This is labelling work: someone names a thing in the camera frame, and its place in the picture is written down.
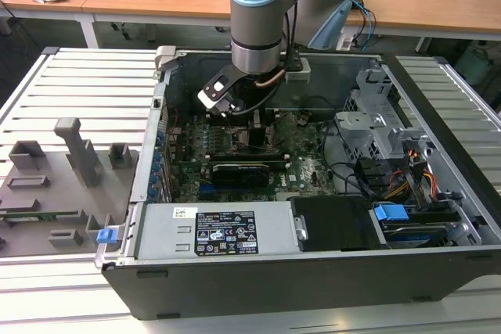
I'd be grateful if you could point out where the black graphics card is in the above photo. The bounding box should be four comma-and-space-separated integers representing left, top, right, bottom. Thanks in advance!
211, 160, 272, 189

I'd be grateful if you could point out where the grey case latch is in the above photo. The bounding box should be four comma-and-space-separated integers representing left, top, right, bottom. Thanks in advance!
154, 45, 180, 74

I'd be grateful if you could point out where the green motherboard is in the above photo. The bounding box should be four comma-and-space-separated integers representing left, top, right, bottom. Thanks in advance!
166, 109, 338, 204

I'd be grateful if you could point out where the silver metal drive cage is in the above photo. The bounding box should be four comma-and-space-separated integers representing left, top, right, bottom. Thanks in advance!
335, 67, 435, 161

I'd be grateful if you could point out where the silver power supply with label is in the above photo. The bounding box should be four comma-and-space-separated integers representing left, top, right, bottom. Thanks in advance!
135, 199, 299, 260

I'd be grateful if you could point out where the blue disk carrier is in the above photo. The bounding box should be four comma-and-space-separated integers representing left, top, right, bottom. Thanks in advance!
373, 203, 410, 230

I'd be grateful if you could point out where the black and grey PC case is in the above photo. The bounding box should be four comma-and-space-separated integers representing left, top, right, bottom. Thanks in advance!
95, 45, 501, 321

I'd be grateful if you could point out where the blue case latch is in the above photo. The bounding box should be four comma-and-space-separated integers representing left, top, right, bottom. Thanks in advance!
96, 228, 118, 246

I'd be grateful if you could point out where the hard disk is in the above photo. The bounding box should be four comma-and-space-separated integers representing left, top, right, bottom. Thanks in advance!
381, 222, 455, 250

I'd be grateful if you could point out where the grey parts rack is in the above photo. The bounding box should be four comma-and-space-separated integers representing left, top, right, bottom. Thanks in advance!
0, 117, 141, 260

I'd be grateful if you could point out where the green bin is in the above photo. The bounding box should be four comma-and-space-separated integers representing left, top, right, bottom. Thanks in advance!
455, 45, 491, 85

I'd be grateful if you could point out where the green RAM stick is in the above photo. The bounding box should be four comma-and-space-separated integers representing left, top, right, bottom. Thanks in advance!
0, 210, 79, 222

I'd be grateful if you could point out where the brown cable sleeve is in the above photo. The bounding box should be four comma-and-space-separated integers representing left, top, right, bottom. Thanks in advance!
255, 69, 286, 88

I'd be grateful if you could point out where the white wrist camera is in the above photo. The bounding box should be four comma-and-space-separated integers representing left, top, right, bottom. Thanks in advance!
196, 74, 236, 112

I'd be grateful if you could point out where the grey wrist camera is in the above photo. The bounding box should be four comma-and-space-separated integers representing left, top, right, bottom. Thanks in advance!
284, 58, 313, 84

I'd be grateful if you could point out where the black cable bundle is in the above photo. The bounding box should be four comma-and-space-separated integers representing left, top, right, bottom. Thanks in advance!
323, 118, 379, 199

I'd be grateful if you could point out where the blue cable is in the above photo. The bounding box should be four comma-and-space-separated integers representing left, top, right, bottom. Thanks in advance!
350, 0, 379, 52

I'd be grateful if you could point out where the orange yellow wire bundle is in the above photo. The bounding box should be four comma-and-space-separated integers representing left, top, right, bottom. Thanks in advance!
385, 148, 439, 201

